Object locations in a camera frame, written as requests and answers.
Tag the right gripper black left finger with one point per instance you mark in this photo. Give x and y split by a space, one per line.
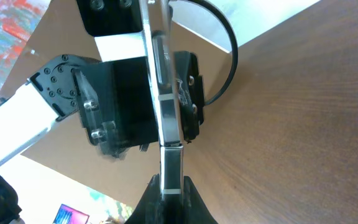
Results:
148 210

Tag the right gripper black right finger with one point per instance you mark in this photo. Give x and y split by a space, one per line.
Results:
194 209

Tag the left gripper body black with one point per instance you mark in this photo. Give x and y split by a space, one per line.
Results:
115 105

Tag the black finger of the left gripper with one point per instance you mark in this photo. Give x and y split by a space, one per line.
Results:
190 92

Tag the black Galaxy flip phone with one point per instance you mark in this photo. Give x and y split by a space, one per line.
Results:
162 78

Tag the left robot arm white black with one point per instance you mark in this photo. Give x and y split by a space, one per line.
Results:
46 98

